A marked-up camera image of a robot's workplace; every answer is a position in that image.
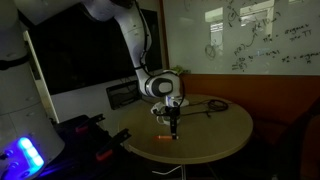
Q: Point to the orange marker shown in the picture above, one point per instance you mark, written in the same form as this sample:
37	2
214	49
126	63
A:
161	137

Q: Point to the small green object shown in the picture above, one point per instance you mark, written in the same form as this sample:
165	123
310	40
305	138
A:
178	70

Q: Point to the whiteboard with writing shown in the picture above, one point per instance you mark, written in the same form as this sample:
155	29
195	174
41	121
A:
240	36

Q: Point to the large black wall screen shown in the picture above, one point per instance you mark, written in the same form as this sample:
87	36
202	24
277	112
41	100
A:
83	50

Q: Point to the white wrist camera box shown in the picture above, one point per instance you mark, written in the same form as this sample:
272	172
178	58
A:
158	108

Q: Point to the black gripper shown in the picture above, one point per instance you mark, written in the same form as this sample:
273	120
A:
173	114

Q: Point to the white robot base, blue lights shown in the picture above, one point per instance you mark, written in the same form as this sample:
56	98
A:
20	110

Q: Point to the black robot mounting cart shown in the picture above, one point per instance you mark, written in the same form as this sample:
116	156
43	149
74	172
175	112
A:
80	153

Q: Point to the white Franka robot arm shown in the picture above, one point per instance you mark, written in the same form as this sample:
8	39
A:
140	36

